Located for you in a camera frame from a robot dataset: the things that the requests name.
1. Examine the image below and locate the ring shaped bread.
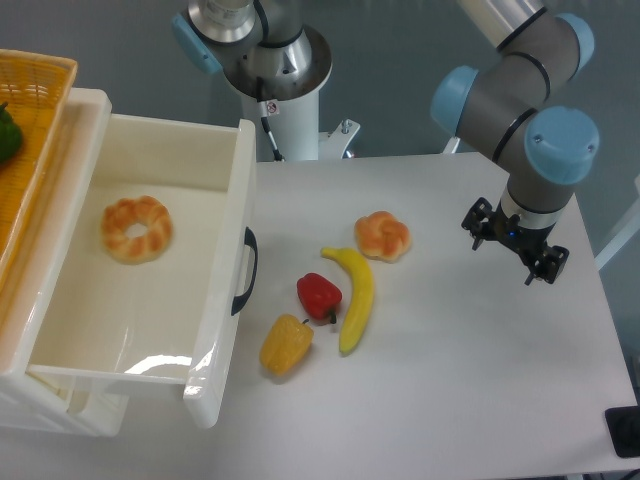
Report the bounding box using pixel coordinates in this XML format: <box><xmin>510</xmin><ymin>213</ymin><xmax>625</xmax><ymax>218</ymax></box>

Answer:
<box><xmin>100</xmin><ymin>196</ymin><xmax>173</xmax><ymax>264</ymax></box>

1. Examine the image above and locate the yellow bell pepper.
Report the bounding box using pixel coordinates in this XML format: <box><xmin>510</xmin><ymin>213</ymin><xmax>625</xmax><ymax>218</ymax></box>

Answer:
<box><xmin>259</xmin><ymin>314</ymin><xmax>314</xmax><ymax>376</ymax></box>

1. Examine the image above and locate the white drawer cabinet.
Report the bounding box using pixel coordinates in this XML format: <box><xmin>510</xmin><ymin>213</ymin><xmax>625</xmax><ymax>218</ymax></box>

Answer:
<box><xmin>1</xmin><ymin>88</ymin><xmax>127</xmax><ymax>436</ymax></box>

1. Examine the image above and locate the yellow banana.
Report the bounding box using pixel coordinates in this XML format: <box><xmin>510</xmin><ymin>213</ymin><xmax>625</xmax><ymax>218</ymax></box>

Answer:
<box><xmin>321</xmin><ymin>247</ymin><xmax>375</xmax><ymax>355</ymax></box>

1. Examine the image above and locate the knotted bread roll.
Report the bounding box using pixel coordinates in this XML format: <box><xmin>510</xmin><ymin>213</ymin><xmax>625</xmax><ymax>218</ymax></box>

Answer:
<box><xmin>354</xmin><ymin>211</ymin><xmax>412</xmax><ymax>263</ymax></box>

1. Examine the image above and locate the black device at edge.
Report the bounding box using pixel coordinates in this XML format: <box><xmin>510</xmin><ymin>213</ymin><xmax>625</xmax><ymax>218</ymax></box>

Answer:
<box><xmin>605</xmin><ymin>406</ymin><xmax>640</xmax><ymax>458</ymax></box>

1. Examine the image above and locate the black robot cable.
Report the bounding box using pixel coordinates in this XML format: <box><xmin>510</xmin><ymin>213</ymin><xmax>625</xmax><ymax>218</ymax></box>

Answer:
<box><xmin>255</xmin><ymin>75</ymin><xmax>286</xmax><ymax>162</ymax></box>

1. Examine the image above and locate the orange woven basket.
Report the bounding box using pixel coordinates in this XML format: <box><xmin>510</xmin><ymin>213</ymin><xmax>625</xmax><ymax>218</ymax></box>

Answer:
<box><xmin>1</xmin><ymin>49</ymin><xmax>78</xmax><ymax>283</ymax></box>

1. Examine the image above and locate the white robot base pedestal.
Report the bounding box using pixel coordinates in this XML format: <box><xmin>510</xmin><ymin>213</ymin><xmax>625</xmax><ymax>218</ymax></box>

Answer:
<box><xmin>225</xmin><ymin>25</ymin><xmax>360</xmax><ymax>162</ymax></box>

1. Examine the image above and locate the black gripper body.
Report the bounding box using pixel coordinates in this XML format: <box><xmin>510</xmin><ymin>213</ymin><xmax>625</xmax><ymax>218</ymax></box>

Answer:
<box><xmin>488</xmin><ymin>207</ymin><xmax>556</xmax><ymax>265</ymax></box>

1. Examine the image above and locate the red bell pepper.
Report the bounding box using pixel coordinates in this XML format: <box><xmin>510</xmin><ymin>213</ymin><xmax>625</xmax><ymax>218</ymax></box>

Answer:
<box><xmin>296</xmin><ymin>273</ymin><xmax>342</xmax><ymax>324</ymax></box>

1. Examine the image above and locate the white top drawer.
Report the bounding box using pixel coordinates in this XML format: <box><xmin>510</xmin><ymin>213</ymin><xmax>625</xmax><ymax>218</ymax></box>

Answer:
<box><xmin>28</xmin><ymin>115</ymin><xmax>257</xmax><ymax>436</ymax></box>

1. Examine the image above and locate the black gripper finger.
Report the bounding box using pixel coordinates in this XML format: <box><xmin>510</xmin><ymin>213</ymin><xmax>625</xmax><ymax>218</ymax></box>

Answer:
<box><xmin>461</xmin><ymin>197</ymin><xmax>494</xmax><ymax>250</ymax></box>
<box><xmin>523</xmin><ymin>244</ymin><xmax>570</xmax><ymax>286</ymax></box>

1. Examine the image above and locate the green bell pepper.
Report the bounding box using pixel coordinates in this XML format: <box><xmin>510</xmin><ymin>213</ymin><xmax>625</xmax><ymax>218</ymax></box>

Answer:
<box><xmin>0</xmin><ymin>102</ymin><xmax>23</xmax><ymax>164</ymax></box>

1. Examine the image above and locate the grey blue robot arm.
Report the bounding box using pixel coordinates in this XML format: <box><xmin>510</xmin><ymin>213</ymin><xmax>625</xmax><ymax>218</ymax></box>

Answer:
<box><xmin>171</xmin><ymin>1</ymin><xmax>600</xmax><ymax>283</ymax></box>

